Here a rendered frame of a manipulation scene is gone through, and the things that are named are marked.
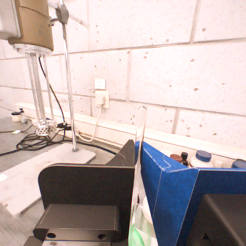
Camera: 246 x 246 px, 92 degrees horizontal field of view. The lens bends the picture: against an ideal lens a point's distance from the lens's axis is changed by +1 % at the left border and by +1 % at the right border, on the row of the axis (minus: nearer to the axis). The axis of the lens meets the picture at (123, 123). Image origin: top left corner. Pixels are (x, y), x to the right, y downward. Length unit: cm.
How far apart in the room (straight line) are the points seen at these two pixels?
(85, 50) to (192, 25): 47
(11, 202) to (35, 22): 45
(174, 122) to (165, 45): 30
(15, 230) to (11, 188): 13
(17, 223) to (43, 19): 49
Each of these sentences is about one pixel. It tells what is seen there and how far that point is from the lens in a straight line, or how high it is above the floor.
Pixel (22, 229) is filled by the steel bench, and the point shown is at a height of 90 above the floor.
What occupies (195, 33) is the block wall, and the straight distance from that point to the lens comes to 55.
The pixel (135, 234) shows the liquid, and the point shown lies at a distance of 21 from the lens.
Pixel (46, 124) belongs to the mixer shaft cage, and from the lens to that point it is 45.
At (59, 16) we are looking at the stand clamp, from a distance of 54.
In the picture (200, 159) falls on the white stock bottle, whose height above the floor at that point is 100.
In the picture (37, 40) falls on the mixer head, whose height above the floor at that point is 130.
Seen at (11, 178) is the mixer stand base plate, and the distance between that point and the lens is 54.
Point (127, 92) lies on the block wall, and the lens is 58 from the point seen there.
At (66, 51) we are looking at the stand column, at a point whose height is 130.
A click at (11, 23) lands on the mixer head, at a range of 41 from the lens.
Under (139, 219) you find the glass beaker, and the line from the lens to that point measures 20.
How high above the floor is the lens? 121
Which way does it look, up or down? 19 degrees down
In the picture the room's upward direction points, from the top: 3 degrees clockwise
